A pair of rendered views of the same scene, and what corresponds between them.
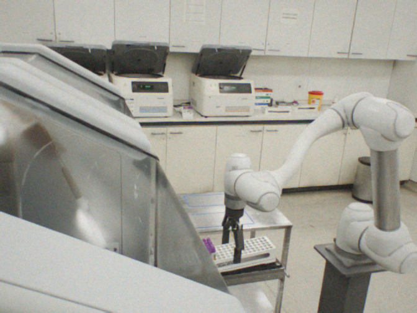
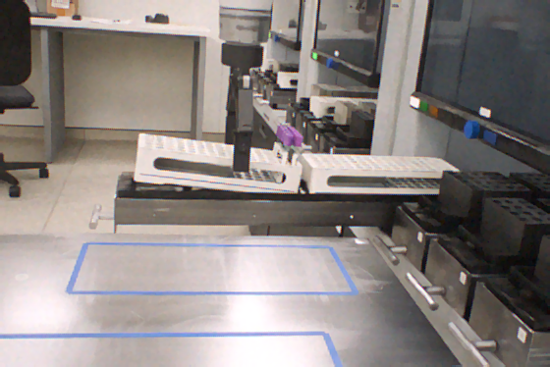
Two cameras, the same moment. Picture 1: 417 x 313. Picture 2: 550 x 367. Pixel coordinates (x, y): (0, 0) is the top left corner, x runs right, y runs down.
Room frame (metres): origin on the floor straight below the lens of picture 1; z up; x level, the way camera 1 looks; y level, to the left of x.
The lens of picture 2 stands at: (2.46, 0.06, 1.16)
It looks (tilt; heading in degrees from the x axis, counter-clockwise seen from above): 18 degrees down; 186
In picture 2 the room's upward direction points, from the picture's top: 5 degrees clockwise
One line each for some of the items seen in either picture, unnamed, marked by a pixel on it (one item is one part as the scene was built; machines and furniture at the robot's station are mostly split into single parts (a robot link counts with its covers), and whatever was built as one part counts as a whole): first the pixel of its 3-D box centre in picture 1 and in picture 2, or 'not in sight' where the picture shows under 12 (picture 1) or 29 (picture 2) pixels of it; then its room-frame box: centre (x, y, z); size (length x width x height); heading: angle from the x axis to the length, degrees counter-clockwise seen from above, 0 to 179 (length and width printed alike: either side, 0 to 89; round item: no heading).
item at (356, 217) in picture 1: (357, 226); not in sight; (1.68, -0.74, 0.87); 0.18 x 0.16 x 0.22; 23
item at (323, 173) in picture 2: not in sight; (378, 178); (1.30, 0.15, 0.83); 0.30 x 0.10 x 0.06; 108
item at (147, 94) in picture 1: (139, 77); not in sight; (3.86, 0.69, 1.24); 0.62 x 0.56 x 0.69; 18
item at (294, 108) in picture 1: (304, 107); not in sight; (4.43, -1.09, 0.93); 0.30 x 0.10 x 0.06; 111
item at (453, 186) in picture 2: not in sight; (459, 195); (1.42, 0.28, 0.85); 0.12 x 0.02 x 0.06; 18
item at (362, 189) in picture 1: (369, 179); not in sight; (4.09, -1.83, 0.23); 0.38 x 0.31 x 0.46; 18
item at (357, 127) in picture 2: not in sight; (360, 126); (0.89, 0.11, 0.85); 0.12 x 0.02 x 0.06; 18
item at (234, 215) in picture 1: (234, 216); (241, 70); (1.39, -0.12, 1.03); 0.08 x 0.07 x 0.09; 18
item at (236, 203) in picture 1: (235, 199); (244, 27); (1.39, -0.12, 1.10); 0.09 x 0.09 x 0.06
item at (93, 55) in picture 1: (77, 78); not in sight; (3.68, 1.25, 1.22); 0.62 x 0.56 x 0.64; 16
